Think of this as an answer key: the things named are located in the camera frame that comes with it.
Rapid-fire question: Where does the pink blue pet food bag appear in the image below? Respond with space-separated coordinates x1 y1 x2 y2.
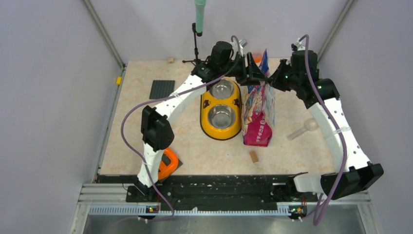
241 49 277 148

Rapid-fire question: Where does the clear plastic scoop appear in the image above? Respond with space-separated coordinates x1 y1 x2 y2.
287 118 319 141

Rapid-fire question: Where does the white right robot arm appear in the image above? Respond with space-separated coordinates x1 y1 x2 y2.
269 42 384 200

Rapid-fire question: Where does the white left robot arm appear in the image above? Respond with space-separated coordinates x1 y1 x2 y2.
136 40 267 188

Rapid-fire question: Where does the yellow double pet bowl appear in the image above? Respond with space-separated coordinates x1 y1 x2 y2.
200 78 242 140

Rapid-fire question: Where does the orange tape roll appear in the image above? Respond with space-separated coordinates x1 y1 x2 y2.
252 53 262 63

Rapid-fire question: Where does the black tripod stand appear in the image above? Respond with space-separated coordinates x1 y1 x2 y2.
182 22 207 66

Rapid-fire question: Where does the wooden block near bag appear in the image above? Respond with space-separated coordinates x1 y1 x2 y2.
249 151 259 163

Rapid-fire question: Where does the green microphone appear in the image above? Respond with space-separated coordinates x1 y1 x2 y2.
194 0 207 37

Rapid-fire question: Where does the dark grey lego baseplate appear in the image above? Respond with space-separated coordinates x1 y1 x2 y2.
149 80 175 100

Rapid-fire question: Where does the small dark grey plate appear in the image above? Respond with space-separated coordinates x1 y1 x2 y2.
162 154 183 173

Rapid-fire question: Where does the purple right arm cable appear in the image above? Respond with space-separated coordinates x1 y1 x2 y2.
298 34 349 227

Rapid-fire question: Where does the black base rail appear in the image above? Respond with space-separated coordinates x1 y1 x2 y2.
126 174 319 212

